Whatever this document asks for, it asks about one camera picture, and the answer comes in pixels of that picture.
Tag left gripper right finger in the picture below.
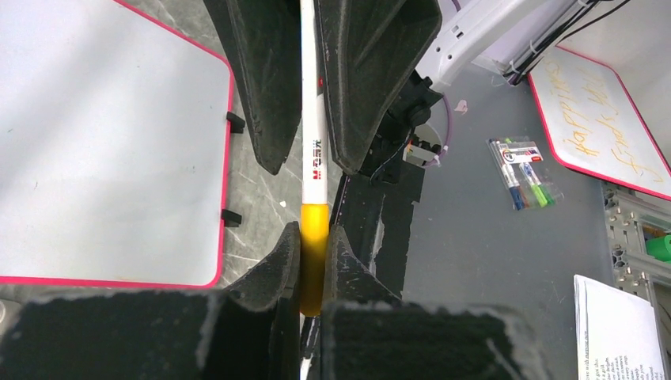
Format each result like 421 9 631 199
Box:
320 226 552 379

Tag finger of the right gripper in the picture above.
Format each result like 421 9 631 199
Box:
204 0 301 175
315 0 442 174

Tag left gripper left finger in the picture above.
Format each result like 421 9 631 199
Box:
1 222 301 379

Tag yellow marker cap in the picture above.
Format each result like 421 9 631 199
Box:
299 204 329 317

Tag white marker pen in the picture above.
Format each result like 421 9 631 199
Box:
298 0 332 380

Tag pink framed whiteboard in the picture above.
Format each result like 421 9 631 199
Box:
1 1 234 288

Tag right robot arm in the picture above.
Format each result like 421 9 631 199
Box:
205 1 539 203

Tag marker pack in plastic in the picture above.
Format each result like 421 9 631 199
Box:
487 136 563 211

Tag printed paper sheets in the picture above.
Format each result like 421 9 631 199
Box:
574 275 667 380

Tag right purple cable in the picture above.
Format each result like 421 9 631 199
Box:
424 94 454 169

